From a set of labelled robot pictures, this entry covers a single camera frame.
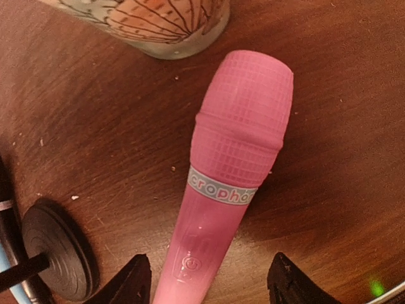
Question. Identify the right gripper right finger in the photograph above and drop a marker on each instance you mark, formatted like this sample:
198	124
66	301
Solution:
287	284

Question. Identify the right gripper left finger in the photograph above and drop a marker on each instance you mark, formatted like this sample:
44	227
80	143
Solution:
132	284

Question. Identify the short stand with clip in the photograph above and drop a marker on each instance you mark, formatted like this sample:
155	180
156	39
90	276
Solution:
58	252

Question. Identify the pink toy microphone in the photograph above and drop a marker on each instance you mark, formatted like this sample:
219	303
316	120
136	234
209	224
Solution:
238	134

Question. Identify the blue toy microphone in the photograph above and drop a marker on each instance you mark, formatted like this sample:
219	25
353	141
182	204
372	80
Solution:
10	280

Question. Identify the floral ceramic mug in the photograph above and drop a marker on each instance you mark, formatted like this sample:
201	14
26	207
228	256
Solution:
167	30

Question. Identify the black wireless microphone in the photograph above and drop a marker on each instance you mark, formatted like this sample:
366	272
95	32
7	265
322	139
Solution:
13	252

